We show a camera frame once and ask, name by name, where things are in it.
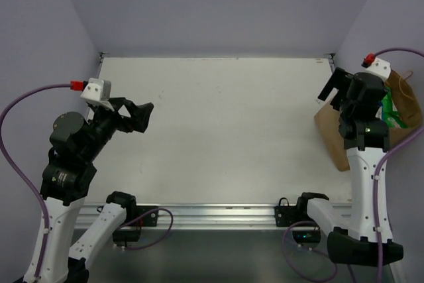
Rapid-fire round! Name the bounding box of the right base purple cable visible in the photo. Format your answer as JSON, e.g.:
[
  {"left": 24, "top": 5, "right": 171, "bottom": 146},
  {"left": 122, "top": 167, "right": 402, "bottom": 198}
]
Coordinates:
[{"left": 282, "top": 220, "right": 339, "bottom": 282}]

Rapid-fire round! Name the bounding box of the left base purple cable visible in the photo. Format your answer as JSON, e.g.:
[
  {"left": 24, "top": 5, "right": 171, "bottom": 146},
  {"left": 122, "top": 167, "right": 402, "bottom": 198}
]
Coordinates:
[{"left": 114, "top": 207, "right": 174, "bottom": 251}]

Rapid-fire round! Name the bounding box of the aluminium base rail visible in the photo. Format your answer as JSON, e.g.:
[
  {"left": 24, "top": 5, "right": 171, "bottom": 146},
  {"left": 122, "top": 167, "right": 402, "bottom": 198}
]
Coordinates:
[{"left": 74, "top": 202, "right": 352, "bottom": 231}]

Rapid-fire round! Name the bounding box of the green chip bag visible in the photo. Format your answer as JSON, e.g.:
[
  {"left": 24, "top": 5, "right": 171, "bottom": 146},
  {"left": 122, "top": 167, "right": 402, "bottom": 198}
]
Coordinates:
[{"left": 377, "top": 87, "right": 407, "bottom": 129}]

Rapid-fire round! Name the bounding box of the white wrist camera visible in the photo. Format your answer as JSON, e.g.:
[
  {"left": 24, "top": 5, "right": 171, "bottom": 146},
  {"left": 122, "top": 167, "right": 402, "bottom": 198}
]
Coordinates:
[
  {"left": 362, "top": 54, "right": 391, "bottom": 82},
  {"left": 80, "top": 78, "right": 114, "bottom": 111}
]

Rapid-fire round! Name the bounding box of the brown paper bag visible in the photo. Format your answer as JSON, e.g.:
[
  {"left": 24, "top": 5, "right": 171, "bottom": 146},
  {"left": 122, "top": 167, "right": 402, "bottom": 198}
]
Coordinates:
[{"left": 314, "top": 70, "right": 423, "bottom": 172}]

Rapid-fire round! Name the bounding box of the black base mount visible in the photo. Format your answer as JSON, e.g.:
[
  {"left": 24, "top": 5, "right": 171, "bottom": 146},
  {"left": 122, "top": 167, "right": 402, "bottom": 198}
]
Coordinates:
[
  {"left": 112, "top": 205, "right": 158, "bottom": 247},
  {"left": 274, "top": 195, "right": 321, "bottom": 248}
]

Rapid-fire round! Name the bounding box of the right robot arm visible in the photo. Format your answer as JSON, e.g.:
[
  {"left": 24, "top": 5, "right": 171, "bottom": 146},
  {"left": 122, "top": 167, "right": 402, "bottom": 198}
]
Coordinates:
[{"left": 295, "top": 68, "right": 403, "bottom": 267}]

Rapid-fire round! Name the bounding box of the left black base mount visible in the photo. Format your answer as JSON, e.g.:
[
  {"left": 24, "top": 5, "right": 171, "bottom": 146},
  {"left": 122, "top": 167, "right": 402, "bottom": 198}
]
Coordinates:
[{"left": 112, "top": 205, "right": 158, "bottom": 247}]

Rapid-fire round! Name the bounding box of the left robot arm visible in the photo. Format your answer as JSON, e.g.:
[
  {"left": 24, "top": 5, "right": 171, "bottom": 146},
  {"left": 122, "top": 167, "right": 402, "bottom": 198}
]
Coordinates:
[{"left": 23, "top": 97, "right": 154, "bottom": 282}]

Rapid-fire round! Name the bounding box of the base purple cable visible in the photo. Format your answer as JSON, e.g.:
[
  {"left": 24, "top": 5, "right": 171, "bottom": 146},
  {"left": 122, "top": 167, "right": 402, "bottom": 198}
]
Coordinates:
[
  {"left": 282, "top": 220, "right": 339, "bottom": 282},
  {"left": 114, "top": 207, "right": 174, "bottom": 251}
]

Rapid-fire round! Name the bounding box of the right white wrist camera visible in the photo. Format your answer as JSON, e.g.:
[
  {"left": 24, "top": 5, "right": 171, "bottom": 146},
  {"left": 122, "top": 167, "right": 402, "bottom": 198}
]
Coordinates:
[{"left": 362, "top": 54, "right": 391, "bottom": 82}]

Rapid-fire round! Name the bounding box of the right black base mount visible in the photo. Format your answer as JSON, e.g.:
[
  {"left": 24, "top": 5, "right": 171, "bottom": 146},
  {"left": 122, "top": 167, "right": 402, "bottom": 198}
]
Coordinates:
[{"left": 274, "top": 195, "right": 321, "bottom": 248}]

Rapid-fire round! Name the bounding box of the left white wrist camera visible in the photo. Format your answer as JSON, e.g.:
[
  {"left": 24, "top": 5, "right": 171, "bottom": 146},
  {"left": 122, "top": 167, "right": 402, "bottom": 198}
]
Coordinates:
[{"left": 80, "top": 78, "right": 114, "bottom": 111}]

